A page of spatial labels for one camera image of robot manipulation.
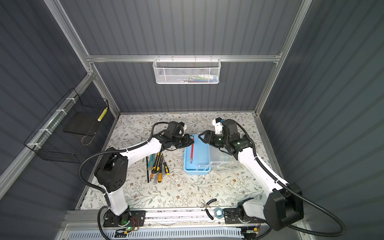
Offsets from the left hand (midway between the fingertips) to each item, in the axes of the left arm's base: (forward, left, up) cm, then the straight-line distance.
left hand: (194, 141), depth 89 cm
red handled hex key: (-7, +2, -2) cm, 8 cm away
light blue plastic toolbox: (-5, -7, -14) cm, 16 cm away
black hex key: (-10, +29, -13) cm, 34 cm away
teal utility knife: (-5, +28, -12) cm, 30 cm away
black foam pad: (+2, +56, +17) cm, 59 cm away
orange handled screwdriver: (-16, +21, -12) cm, 29 cm away
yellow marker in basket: (+10, +50, +15) cm, 54 cm away
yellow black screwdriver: (-11, +18, -11) cm, 24 cm away
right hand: (-5, -5, +9) cm, 12 cm away
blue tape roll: (-37, -10, -12) cm, 40 cm away
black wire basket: (-3, +64, +15) cm, 66 cm away
